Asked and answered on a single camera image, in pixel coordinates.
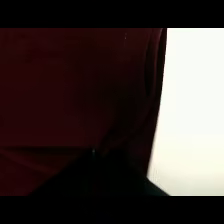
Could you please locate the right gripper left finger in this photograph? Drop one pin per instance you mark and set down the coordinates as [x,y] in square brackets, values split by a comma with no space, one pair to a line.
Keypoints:
[73,180]

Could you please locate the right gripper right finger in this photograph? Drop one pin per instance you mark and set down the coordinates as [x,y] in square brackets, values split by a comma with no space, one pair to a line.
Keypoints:
[130,181]

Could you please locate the dark red garment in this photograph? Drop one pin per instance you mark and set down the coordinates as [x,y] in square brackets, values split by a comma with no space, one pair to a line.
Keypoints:
[66,93]

